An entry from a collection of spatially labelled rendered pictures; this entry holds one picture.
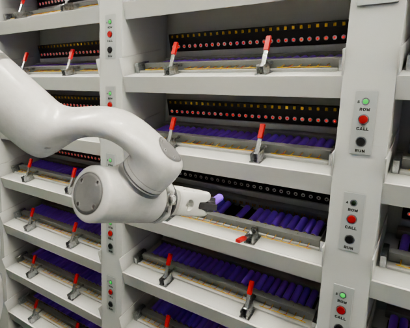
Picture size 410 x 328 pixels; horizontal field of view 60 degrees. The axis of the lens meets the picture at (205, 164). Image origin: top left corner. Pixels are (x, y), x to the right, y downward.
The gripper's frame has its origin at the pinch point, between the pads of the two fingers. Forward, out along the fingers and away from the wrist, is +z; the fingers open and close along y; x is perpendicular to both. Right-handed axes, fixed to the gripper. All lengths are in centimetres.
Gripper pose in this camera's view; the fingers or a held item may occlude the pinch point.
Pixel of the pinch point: (203, 203)
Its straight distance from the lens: 77.6
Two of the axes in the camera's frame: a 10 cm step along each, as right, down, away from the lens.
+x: -1.8, 9.8, -0.5
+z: 5.2, 1.4, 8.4
